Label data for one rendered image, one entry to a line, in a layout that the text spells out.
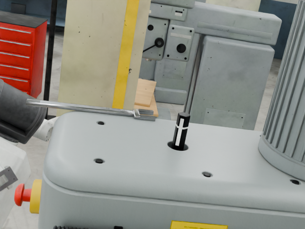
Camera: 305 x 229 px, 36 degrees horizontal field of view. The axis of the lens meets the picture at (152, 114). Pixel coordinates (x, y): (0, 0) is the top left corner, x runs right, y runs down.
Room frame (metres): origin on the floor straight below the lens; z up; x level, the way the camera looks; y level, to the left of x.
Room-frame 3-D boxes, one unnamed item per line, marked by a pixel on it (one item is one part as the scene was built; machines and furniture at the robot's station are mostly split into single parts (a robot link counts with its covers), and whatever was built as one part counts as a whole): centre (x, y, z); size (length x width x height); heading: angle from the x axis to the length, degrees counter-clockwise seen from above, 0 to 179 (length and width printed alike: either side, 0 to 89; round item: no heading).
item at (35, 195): (0.71, 0.17, 1.76); 0.06 x 0.02 x 0.06; 8
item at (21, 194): (0.71, 0.20, 1.76); 0.04 x 0.03 x 0.04; 8
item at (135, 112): (0.83, 0.12, 1.89); 0.24 x 0.04 x 0.01; 100
